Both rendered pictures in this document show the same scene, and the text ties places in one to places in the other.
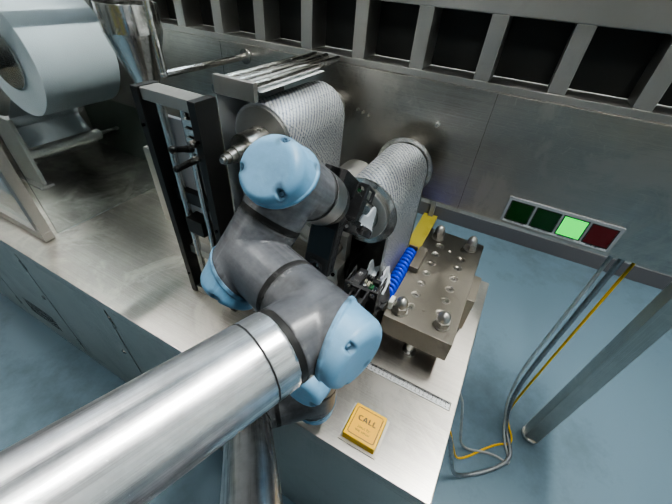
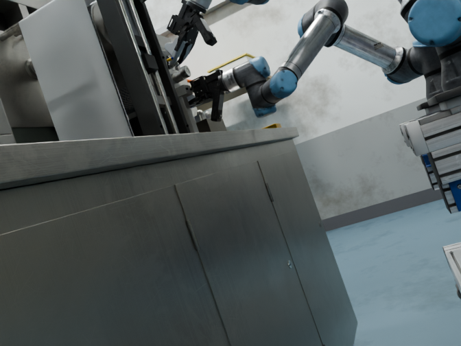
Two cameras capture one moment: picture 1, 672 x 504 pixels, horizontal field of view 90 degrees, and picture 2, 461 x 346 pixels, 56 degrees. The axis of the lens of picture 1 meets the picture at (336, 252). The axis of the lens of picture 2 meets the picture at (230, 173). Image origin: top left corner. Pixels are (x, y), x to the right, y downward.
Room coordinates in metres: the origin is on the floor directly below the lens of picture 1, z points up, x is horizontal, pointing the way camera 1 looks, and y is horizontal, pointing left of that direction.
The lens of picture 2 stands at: (0.58, 1.47, 0.79)
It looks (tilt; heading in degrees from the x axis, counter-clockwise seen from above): 1 degrees up; 267
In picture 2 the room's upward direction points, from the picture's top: 19 degrees counter-clockwise
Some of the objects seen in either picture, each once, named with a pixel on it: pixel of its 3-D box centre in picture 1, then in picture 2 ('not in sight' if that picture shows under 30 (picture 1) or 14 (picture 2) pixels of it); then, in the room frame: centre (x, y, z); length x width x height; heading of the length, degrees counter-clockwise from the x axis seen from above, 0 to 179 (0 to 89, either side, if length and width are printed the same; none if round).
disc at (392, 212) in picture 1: (362, 211); not in sight; (0.58, -0.05, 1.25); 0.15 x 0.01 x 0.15; 65
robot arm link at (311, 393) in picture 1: (317, 367); (252, 72); (0.31, 0.01, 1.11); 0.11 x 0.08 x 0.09; 155
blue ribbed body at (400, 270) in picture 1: (399, 271); not in sight; (0.65, -0.17, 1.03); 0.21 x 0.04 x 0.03; 155
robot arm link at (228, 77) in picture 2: not in sight; (231, 80); (0.38, -0.02, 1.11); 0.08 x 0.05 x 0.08; 65
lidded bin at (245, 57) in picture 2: not in sight; (237, 75); (-0.02, -2.54, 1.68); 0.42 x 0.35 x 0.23; 156
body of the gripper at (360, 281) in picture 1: (358, 302); (210, 87); (0.45, -0.05, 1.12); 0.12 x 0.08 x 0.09; 155
